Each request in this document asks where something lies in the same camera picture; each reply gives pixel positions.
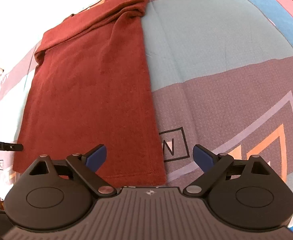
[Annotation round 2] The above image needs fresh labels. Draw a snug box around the printed blue grey blanket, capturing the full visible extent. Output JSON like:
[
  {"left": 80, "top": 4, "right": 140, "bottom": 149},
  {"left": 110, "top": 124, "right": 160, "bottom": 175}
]
[{"left": 0, "top": 0, "right": 293, "bottom": 230}]

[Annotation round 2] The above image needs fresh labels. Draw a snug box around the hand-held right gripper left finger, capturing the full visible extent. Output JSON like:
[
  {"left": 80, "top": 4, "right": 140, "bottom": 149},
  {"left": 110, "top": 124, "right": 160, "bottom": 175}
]
[{"left": 21, "top": 144, "right": 117, "bottom": 197}]

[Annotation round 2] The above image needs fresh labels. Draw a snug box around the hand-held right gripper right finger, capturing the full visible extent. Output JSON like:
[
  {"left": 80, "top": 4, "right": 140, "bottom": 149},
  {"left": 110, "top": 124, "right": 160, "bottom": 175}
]
[{"left": 183, "top": 144, "right": 278, "bottom": 197}]

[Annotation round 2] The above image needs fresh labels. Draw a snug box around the rust red sweater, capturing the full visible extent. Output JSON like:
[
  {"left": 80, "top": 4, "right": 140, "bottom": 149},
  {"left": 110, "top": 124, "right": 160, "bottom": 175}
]
[{"left": 13, "top": 0, "right": 167, "bottom": 188}]

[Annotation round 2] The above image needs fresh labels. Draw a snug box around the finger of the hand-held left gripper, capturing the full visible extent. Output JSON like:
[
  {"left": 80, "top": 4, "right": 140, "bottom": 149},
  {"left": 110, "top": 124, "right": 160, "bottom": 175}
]
[{"left": 0, "top": 138, "right": 24, "bottom": 152}]

